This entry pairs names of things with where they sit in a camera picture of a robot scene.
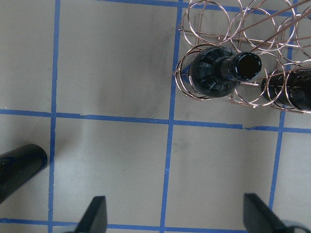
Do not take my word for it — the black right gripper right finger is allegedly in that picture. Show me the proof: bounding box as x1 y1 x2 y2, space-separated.
243 193 286 233

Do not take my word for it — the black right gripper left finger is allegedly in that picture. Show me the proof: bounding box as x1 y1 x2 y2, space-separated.
76 196 107 233

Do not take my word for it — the dark wine bottle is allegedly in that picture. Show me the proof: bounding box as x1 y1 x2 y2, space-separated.
261 68 311 111
0 144 48 203
189 46 262 98

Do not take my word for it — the copper wire bottle basket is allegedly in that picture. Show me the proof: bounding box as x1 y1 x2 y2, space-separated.
173 0 311 114

